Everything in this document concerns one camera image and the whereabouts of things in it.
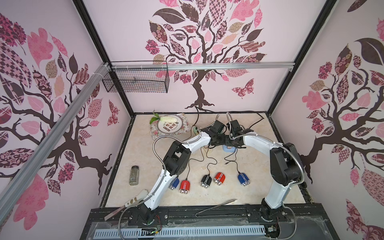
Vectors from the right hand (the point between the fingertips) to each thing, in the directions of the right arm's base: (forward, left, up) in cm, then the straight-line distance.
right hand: (229, 140), depth 96 cm
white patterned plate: (+16, +41, -4) cm, 45 cm away
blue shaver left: (-26, +35, -4) cm, 43 cm away
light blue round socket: (-4, +2, -3) cm, 6 cm away
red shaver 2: (-24, +9, -3) cm, 26 cm away
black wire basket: (+32, +50, +29) cm, 66 cm away
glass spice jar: (-23, +58, -1) cm, 62 cm away
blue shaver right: (-24, -5, -3) cm, 25 cm away
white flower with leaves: (+23, +46, -1) cm, 52 cm away
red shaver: (-28, +29, -3) cm, 40 cm away
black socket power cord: (+16, -23, -1) cm, 28 cm away
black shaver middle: (-25, +17, -3) cm, 30 cm away
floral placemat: (+11, +52, -4) cm, 53 cm away
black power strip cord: (+18, +23, -4) cm, 29 cm away
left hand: (0, +2, -3) cm, 3 cm away
